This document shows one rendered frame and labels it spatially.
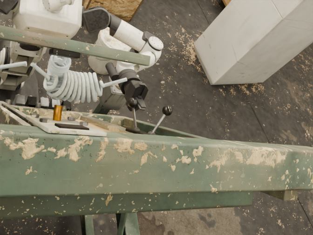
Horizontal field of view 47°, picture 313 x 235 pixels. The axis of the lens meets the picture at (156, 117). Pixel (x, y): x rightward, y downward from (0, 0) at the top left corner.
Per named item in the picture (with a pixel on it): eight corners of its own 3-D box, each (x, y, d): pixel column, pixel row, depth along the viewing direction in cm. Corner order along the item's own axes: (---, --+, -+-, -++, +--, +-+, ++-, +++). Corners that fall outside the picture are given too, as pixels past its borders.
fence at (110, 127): (89, 124, 184) (90, 116, 184) (200, 166, 103) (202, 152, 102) (79, 123, 182) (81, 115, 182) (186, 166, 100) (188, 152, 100)
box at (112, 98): (115, 94, 220) (128, 78, 207) (118, 111, 215) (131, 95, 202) (97, 92, 214) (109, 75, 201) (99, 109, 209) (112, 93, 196)
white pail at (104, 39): (111, 51, 345) (132, 17, 310) (121, 77, 334) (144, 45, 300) (81, 50, 326) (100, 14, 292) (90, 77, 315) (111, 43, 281)
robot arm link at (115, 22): (111, 34, 174) (86, 20, 169) (120, 18, 172) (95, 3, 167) (112, 38, 163) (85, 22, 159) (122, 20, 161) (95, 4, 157)
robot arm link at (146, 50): (135, 78, 160) (157, 66, 175) (147, 63, 154) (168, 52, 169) (119, 61, 161) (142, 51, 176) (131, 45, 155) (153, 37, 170)
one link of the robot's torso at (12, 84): (-9, 70, 245) (2, 41, 206) (21, 75, 255) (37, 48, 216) (-11, 92, 241) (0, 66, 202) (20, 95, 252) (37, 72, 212)
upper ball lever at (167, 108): (150, 139, 126) (171, 108, 129) (156, 141, 122) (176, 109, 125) (143, 133, 124) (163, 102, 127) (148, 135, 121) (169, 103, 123)
